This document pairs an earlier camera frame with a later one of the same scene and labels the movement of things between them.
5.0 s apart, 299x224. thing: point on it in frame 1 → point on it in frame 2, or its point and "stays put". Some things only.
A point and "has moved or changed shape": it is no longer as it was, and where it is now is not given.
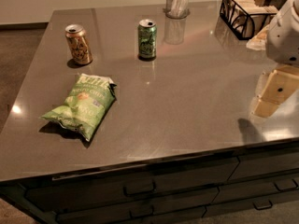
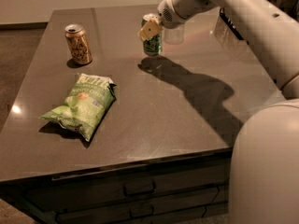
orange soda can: x=78 y=42 stays put
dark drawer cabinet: x=171 y=191 stays put
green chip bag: x=86 y=105 stays put
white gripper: x=284 y=37 → x=167 y=13
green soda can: x=147 y=39 has moved or changed shape
